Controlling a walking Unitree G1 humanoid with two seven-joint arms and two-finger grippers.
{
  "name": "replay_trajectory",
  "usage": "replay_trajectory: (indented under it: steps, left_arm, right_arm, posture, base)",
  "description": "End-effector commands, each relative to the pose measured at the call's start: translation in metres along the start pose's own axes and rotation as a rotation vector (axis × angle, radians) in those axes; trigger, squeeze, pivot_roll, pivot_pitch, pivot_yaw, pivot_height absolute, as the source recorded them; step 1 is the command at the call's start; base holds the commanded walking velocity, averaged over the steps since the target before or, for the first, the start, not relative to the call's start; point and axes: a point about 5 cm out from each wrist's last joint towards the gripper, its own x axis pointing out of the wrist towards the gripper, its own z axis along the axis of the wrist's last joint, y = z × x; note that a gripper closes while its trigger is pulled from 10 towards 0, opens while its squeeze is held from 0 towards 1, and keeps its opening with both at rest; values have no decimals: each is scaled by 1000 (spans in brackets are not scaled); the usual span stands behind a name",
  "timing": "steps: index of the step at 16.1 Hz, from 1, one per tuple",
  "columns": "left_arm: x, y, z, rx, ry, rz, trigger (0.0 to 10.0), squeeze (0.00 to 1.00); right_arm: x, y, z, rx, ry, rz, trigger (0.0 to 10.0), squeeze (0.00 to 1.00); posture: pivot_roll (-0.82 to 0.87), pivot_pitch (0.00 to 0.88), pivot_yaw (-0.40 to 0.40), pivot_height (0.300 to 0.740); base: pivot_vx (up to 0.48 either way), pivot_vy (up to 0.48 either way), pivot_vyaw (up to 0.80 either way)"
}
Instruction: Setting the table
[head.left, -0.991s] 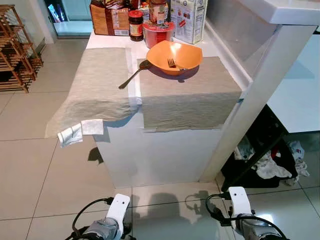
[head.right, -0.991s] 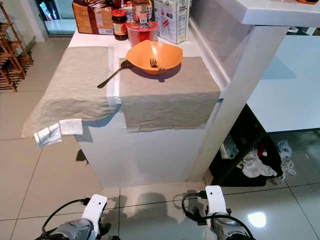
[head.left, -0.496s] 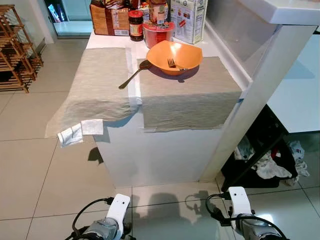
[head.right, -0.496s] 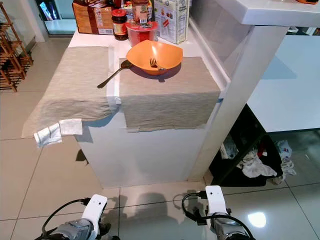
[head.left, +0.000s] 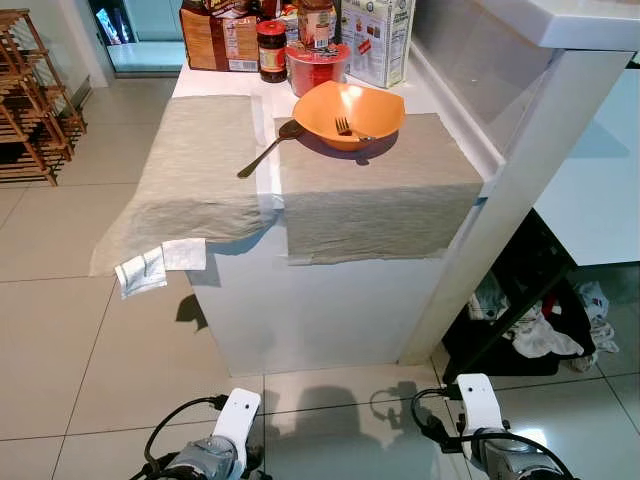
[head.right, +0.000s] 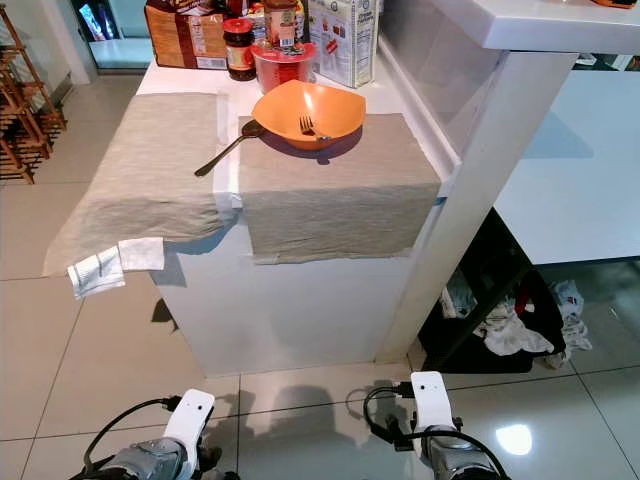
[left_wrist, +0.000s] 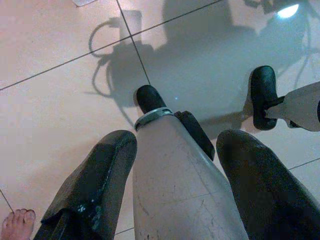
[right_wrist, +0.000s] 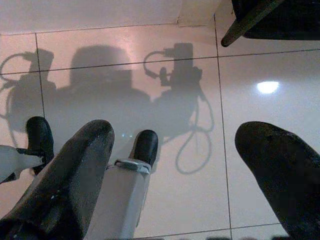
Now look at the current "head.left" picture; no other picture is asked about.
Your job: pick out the white raised counter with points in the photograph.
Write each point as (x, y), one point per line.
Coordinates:
(560, 20)

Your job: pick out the orange plastic plate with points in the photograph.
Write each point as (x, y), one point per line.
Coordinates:
(365, 105)

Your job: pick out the red lid sauce jar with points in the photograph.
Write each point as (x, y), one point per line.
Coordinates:
(272, 55)

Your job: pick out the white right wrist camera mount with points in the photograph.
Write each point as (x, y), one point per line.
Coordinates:
(480, 405)

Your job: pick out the brown food box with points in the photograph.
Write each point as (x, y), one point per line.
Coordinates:
(215, 45)

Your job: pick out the brown lid jar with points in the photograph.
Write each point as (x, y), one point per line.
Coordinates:
(317, 25)

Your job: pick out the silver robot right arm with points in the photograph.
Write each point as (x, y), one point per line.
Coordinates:
(510, 465)

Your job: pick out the printed snack bag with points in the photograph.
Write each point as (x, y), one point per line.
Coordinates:
(230, 6)

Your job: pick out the wooden shelf rack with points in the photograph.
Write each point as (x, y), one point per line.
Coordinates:
(40, 110)

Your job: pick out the white crumpled cloth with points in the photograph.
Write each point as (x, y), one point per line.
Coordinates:
(600, 310)

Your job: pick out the red instant noodle bowl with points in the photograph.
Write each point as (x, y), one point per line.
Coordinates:
(318, 70)

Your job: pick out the black laundry basket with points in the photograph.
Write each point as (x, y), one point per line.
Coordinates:
(520, 270)

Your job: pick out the metal fork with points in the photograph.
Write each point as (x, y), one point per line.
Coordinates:
(345, 125)

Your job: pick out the white paper napkin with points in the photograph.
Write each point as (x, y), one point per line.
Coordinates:
(150, 270)

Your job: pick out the white carton box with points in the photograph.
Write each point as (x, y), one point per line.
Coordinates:
(378, 45)

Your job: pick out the glass door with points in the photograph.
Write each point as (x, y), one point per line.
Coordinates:
(150, 50)

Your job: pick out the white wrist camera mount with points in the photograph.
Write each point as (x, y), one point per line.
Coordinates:
(238, 420)
(480, 405)

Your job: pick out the beige crumpled cloth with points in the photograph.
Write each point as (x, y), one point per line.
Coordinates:
(545, 340)

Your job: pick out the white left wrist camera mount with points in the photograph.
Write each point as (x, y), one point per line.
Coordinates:
(238, 420)

